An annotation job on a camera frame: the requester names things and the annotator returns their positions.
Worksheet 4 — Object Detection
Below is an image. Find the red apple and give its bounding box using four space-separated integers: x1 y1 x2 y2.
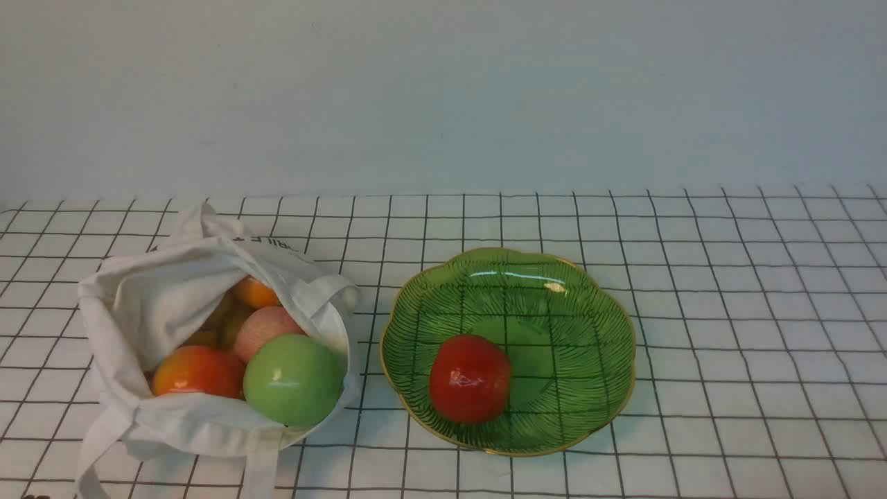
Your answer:
430 334 512 424

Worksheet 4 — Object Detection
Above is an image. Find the white cloth tote bag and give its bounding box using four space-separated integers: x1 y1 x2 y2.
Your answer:
75 202 359 498

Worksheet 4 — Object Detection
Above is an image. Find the green leaf-pattern plate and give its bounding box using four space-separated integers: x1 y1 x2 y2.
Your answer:
379 247 636 457

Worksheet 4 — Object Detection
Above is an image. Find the small orange fruit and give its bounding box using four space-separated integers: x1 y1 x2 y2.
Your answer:
231 276 281 309

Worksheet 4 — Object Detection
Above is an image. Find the pink peach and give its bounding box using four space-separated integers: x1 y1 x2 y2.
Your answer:
232 306 306 363

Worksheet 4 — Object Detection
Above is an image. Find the yellow banana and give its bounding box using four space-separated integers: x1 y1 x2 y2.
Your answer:
183 291 256 351

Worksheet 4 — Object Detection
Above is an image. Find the orange-red tomato fruit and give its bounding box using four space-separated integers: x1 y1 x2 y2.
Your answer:
151 345 246 400

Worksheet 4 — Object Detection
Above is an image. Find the green apple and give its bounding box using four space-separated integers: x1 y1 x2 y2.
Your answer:
243 335 346 429

